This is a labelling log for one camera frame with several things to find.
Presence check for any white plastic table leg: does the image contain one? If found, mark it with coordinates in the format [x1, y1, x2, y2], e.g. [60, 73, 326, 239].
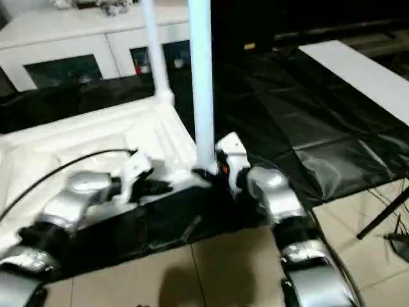
[141, 0, 176, 105]
[187, 0, 219, 172]

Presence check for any white sideboard cabinet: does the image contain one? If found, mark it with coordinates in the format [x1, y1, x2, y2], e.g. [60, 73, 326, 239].
[0, 6, 192, 93]

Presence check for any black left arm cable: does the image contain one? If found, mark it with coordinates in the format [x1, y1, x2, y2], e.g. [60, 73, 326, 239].
[0, 147, 138, 221]

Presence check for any black work mat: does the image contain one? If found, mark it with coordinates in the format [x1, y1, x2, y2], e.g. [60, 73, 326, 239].
[0, 44, 409, 266]

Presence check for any dark low bench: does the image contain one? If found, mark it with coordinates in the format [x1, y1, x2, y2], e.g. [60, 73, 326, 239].
[274, 17, 409, 57]

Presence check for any white side table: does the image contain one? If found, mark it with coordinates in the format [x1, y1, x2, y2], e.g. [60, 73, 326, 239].
[297, 40, 409, 125]

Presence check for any white plastic table top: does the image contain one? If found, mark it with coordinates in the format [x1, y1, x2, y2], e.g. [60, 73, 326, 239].
[0, 92, 222, 247]

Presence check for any grey tangled bundle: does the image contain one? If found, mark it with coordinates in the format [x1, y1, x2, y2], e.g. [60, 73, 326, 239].
[104, 0, 127, 15]

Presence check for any black tripod base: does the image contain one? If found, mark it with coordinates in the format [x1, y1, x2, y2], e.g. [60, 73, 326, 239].
[386, 217, 409, 260]

